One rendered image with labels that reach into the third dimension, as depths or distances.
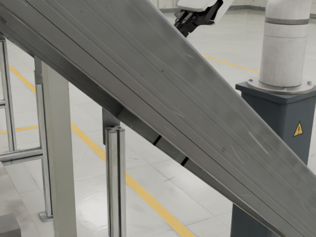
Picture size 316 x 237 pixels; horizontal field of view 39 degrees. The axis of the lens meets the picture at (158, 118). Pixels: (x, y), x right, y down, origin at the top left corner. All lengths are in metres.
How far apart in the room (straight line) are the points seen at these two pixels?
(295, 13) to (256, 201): 0.92
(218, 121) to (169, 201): 1.76
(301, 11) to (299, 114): 0.28
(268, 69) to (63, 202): 0.74
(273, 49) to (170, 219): 0.96
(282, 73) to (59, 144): 0.68
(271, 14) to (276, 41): 0.07
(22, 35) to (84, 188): 1.34
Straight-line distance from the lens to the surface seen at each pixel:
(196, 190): 2.20
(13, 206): 0.87
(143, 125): 0.99
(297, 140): 1.37
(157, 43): 0.30
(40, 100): 1.79
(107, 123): 1.15
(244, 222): 1.49
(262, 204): 0.41
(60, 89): 1.31
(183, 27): 0.88
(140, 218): 1.96
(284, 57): 1.29
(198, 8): 0.86
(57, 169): 1.39
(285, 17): 1.27
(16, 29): 0.97
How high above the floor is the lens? 1.04
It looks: 19 degrees down
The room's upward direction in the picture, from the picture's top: 1 degrees clockwise
